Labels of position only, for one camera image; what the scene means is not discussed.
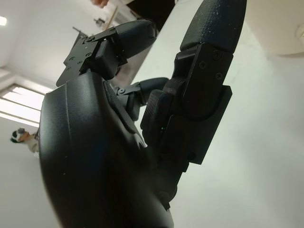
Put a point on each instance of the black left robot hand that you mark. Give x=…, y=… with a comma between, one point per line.
x=95, y=154

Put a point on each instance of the person wearing white headset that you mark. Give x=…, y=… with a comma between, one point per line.
x=23, y=140

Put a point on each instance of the cream two-slot toaster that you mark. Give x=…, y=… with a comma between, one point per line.
x=278, y=26

